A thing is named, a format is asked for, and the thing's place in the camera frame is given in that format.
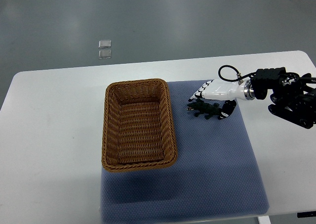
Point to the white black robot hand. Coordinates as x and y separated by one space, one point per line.
225 94

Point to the dark green toy crocodile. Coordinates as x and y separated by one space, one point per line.
209 110

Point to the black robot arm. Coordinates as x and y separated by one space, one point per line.
293 98

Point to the brown wicker basket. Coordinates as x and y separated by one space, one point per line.
138 128

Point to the blue grey table mat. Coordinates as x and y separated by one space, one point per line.
215 175

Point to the white table leg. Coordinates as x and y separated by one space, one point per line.
264 220

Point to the upper metal floor plate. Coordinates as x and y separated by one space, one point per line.
104 44

